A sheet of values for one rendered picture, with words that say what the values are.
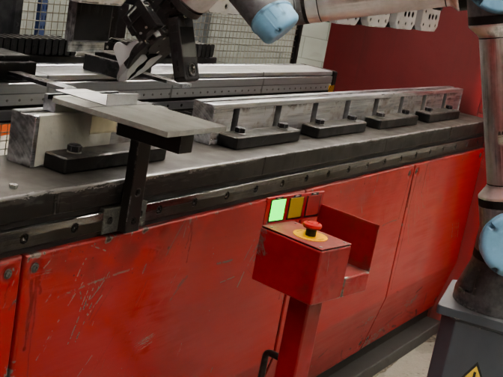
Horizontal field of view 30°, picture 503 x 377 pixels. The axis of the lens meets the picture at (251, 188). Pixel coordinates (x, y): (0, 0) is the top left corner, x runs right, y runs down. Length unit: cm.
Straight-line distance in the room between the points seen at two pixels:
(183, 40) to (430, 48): 219
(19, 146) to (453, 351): 86
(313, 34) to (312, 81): 644
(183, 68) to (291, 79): 134
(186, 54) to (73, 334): 55
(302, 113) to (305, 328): 72
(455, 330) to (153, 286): 61
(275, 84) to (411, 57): 102
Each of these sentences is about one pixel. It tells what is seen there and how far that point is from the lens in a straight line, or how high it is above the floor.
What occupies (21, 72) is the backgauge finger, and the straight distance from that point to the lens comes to 194.
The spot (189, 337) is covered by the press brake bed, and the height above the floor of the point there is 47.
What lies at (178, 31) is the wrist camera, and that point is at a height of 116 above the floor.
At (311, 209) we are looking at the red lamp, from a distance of 205.
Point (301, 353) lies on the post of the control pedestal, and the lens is 202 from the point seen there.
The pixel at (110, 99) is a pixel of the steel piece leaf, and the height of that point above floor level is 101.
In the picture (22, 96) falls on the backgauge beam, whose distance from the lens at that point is 204.
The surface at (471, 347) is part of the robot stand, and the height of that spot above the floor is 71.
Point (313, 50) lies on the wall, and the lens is 952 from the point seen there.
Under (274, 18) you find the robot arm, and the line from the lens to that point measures 157.
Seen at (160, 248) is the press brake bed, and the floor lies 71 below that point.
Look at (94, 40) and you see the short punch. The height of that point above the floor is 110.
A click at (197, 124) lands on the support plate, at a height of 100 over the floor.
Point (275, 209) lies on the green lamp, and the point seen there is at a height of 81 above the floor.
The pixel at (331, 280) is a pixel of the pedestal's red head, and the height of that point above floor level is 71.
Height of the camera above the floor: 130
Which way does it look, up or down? 14 degrees down
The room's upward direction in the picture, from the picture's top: 10 degrees clockwise
